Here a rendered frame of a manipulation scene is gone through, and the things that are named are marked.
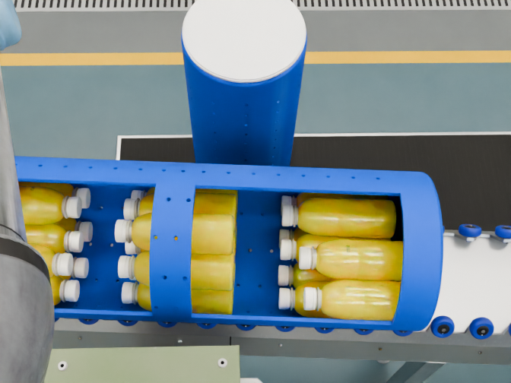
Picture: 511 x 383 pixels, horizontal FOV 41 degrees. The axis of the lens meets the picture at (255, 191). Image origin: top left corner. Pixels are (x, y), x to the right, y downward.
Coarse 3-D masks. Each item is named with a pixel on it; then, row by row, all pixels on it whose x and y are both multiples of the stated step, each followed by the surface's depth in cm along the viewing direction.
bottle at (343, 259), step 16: (336, 240) 117; (352, 240) 117; (368, 240) 117; (384, 240) 118; (320, 256) 115; (336, 256) 115; (352, 256) 114; (368, 256) 114; (384, 256) 115; (400, 256) 115; (320, 272) 117; (336, 272) 115; (352, 272) 115; (368, 272) 115; (384, 272) 115; (400, 272) 115
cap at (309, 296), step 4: (308, 288) 116; (312, 288) 116; (304, 292) 117; (308, 292) 115; (312, 292) 115; (304, 296) 117; (308, 296) 115; (312, 296) 115; (304, 300) 117; (308, 300) 114; (312, 300) 114; (304, 304) 116; (308, 304) 115; (312, 304) 115; (304, 308) 116; (308, 308) 115; (312, 308) 115
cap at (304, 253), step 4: (300, 248) 117; (304, 248) 117; (308, 248) 117; (300, 252) 116; (304, 252) 116; (308, 252) 116; (300, 256) 116; (304, 256) 116; (308, 256) 116; (300, 260) 116; (304, 260) 116; (308, 260) 116; (300, 264) 116; (304, 264) 116; (308, 264) 116; (300, 268) 117; (304, 268) 117; (308, 268) 117
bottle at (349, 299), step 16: (336, 288) 114; (352, 288) 114; (368, 288) 114; (384, 288) 114; (320, 304) 115; (336, 304) 113; (352, 304) 113; (368, 304) 113; (384, 304) 113; (368, 320) 115; (384, 320) 115
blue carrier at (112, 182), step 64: (128, 192) 132; (192, 192) 111; (256, 192) 131; (320, 192) 112; (384, 192) 112; (256, 256) 135; (128, 320) 118; (192, 320) 116; (256, 320) 114; (320, 320) 115
